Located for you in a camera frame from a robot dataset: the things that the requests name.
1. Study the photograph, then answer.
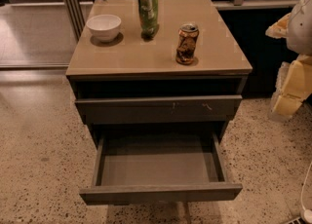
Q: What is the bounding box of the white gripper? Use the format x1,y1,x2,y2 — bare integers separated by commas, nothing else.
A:
265,14,312,117

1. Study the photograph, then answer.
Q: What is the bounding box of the orange soda can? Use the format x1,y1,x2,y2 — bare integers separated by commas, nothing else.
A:
175,23,199,65

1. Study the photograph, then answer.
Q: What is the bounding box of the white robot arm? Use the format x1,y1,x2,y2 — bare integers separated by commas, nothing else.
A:
265,0,312,121

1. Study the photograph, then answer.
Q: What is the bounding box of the closed grey top drawer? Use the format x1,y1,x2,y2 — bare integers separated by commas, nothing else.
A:
75,95,242,125

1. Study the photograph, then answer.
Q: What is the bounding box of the grey drawer cabinet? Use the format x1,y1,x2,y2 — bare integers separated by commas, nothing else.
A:
65,0,254,206

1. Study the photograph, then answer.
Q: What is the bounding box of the open grey middle drawer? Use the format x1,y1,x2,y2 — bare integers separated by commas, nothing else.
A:
80,133,243,205

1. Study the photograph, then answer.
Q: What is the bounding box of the green chip bag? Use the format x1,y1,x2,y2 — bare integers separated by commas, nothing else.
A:
138,0,158,39

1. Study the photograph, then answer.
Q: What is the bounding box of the white ceramic bowl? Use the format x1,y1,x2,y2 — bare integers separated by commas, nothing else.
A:
86,15,122,42

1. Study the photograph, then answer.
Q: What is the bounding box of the white cable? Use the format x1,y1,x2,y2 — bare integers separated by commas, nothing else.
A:
299,161,312,224

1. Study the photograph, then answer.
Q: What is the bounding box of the metal door frame post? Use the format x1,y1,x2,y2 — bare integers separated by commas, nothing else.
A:
63,0,85,41

